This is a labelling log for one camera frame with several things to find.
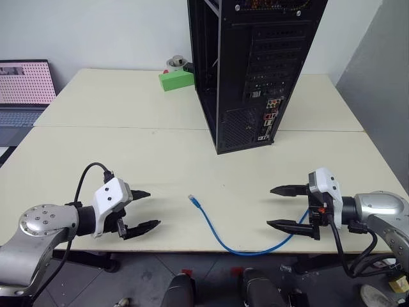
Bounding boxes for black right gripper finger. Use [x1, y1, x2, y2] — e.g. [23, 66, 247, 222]
[266, 219, 315, 239]
[270, 184, 309, 198]

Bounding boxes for black computer tower case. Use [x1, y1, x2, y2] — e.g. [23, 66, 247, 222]
[187, 0, 329, 156]

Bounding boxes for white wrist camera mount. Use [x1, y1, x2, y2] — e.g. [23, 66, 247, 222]
[91, 177, 134, 239]
[307, 166, 344, 230]

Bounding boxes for yellow small object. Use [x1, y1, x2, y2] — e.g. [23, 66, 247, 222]
[387, 274, 406, 292]

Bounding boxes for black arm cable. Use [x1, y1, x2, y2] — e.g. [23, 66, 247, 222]
[328, 209, 400, 279]
[31, 162, 115, 299]

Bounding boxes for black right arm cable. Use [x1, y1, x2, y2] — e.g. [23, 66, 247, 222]
[328, 209, 400, 279]

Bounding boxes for blue ethernet cable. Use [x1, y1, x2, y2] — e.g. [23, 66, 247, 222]
[187, 193, 311, 255]

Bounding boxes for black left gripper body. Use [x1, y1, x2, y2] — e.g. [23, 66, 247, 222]
[101, 198, 135, 240]

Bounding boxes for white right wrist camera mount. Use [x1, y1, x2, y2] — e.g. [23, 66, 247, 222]
[307, 166, 344, 230]

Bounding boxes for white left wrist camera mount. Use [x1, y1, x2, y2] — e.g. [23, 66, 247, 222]
[91, 177, 134, 239]

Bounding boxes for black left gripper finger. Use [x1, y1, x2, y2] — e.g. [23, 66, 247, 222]
[129, 189, 151, 203]
[123, 219, 162, 241]

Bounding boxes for dark rounded shape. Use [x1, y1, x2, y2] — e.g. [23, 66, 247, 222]
[158, 274, 196, 307]
[238, 267, 290, 307]

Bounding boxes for green box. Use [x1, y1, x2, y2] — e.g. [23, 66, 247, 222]
[158, 70, 196, 93]

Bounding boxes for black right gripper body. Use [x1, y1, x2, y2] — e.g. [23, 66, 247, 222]
[305, 182, 333, 241]

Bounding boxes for black table base bar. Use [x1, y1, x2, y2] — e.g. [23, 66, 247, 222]
[52, 250, 121, 273]
[293, 254, 354, 275]

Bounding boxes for white shoe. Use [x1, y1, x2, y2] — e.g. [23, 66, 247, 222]
[360, 283, 401, 307]

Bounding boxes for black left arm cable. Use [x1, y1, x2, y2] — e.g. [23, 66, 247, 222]
[31, 162, 115, 299]

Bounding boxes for white cup with silver lid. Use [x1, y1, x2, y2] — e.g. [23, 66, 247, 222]
[166, 54, 189, 72]

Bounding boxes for grey laptop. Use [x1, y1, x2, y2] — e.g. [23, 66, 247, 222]
[0, 59, 58, 168]

